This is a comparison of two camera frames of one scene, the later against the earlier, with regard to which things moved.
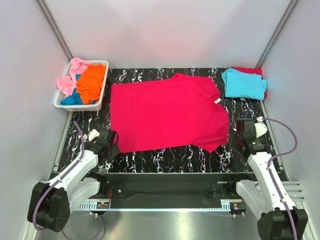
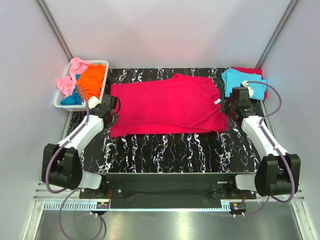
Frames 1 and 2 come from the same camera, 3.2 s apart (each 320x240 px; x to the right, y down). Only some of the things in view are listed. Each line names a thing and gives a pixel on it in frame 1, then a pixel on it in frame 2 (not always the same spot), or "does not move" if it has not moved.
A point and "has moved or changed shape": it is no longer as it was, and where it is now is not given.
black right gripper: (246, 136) -> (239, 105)
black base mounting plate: (168, 187) does not move
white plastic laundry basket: (84, 108) does not move
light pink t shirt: (67, 84) does not move
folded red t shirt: (250, 70) does not move
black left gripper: (115, 150) -> (116, 117)
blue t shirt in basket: (75, 98) does not move
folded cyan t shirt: (238, 84) does not move
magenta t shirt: (168, 113) has moved or changed shape
